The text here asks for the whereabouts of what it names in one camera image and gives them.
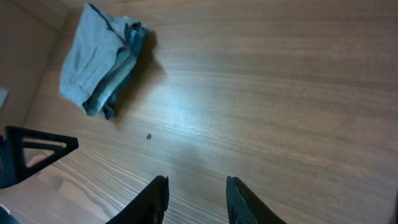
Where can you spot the grey cotton shorts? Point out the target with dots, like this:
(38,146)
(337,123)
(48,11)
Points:
(98,42)

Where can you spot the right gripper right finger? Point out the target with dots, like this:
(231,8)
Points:
(245,207)

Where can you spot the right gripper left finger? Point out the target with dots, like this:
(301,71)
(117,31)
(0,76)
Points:
(148,207)

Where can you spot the folded blue denim jeans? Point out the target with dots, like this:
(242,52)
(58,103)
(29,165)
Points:
(120,75)

